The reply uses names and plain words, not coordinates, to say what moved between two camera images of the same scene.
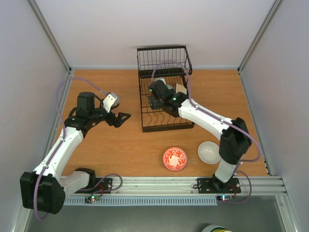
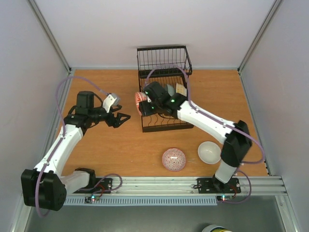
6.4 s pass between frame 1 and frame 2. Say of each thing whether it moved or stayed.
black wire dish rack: stayed
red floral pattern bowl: moved
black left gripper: stayed
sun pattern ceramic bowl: stayed
